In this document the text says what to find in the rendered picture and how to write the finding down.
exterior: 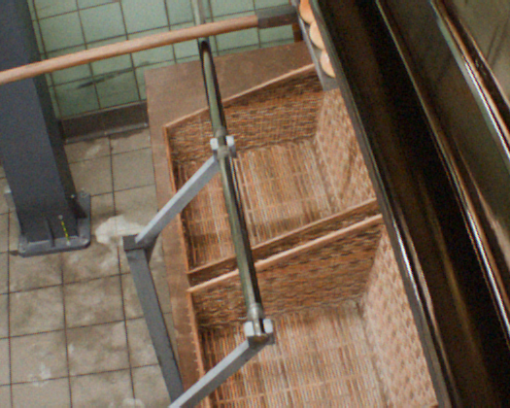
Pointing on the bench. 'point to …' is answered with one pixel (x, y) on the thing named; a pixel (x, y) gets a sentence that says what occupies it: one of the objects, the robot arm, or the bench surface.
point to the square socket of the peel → (271, 17)
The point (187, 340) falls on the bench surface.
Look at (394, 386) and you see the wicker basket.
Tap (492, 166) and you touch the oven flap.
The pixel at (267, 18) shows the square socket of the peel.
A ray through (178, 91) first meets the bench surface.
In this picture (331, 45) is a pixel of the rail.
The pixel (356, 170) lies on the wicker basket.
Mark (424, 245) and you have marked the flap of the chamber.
